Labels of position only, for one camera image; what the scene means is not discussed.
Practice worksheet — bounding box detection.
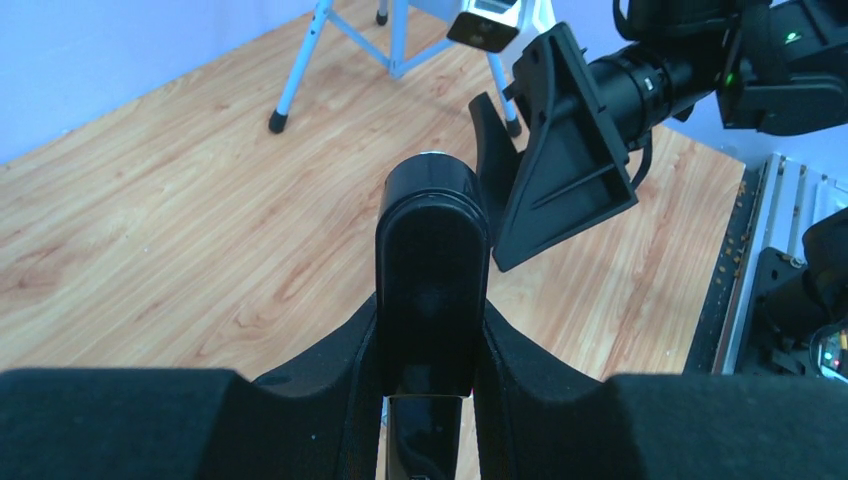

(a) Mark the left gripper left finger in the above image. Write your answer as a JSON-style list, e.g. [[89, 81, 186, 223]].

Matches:
[[1, 299, 381, 479]]

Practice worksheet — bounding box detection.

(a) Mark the black stapler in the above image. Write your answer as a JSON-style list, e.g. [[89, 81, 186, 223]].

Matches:
[[375, 152, 489, 479]]

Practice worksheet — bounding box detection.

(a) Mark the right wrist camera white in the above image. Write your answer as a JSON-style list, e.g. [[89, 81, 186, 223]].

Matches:
[[447, 0, 557, 54]]

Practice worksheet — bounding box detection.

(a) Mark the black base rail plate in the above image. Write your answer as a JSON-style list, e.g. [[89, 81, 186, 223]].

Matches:
[[683, 169, 763, 374]]

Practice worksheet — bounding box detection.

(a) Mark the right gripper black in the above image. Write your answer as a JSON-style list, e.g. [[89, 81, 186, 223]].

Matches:
[[468, 22, 638, 272]]

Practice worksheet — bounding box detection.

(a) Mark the light blue music stand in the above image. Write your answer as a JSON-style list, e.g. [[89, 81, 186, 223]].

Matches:
[[267, 0, 525, 139]]

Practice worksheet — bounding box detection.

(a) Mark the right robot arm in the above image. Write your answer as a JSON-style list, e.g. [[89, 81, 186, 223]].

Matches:
[[469, 1, 847, 271]]

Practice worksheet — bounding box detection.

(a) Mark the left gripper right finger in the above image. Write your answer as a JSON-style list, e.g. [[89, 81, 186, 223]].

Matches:
[[473, 306, 847, 479]]

